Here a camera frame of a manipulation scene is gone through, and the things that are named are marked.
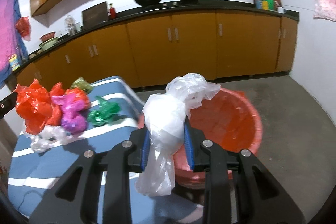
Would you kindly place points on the green and red basins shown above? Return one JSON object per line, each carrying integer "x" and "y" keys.
{"x": 48, "y": 41}

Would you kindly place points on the red bottle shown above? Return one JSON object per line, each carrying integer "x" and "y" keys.
{"x": 112, "y": 12}

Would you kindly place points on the olive green plastic bag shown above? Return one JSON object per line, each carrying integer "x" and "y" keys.
{"x": 82, "y": 84}

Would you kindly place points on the white plastic bag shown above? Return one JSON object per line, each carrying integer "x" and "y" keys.
{"x": 165, "y": 115}

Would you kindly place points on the pink blue curtain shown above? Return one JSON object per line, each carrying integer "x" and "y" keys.
{"x": 11, "y": 40}

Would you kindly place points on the clear bagged jars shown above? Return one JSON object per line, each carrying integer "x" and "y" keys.
{"x": 72, "y": 26}

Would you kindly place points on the hanging red plastic bag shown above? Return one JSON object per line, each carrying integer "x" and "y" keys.
{"x": 24, "y": 28}

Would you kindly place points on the magenta plastic bag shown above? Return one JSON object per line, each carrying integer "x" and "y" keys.
{"x": 72, "y": 104}

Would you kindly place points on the clear bubble wrap bag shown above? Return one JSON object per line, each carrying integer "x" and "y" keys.
{"x": 48, "y": 138}

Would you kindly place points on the red plastic basin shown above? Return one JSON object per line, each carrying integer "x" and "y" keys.
{"x": 228, "y": 119}

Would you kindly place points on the dark cutting board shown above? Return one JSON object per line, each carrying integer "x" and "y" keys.
{"x": 95, "y": 15}

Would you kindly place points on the yellow detergent bottle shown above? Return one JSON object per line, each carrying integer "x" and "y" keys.
{"x": 14, "y": 62}

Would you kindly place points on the green foil wrapper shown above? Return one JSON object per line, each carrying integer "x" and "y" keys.
{"x": 105, "y": 113}

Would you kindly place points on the red plastic bag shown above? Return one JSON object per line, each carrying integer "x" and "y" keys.
{"x": 24, "y": 28}
{"x": 35, "y": 106}

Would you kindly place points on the lower wooden cabinets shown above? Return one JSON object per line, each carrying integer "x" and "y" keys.
{"x": 155, "y": 49}

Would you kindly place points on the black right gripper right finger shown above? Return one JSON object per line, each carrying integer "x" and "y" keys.
{"x": 237, "y": 180}

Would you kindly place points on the white mug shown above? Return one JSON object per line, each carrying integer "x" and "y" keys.
{"x": 280, "y": 10}

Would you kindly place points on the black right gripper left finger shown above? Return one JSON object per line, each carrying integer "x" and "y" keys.
{"x": 74, "y": 197}

